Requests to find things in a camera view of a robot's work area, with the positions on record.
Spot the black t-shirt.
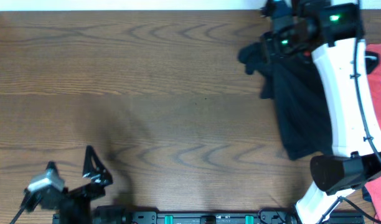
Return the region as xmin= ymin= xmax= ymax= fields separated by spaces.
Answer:
xmin=238 ymin=42 xmax=332 ymax=161

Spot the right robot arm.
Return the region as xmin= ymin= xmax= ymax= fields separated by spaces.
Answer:
xmin=261 ymin=1 xmax=381 ymax=223

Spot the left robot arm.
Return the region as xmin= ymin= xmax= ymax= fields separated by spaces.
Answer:
xmin=21 ymin=145 xmax=113 ymax=223

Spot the black left camera cable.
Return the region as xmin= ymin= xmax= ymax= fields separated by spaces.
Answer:
xmin=9 ymin=205 xmax=28 ymax=224

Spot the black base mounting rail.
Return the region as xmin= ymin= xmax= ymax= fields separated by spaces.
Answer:
xmin=52 ymin=210 xmax=364 ymax=224

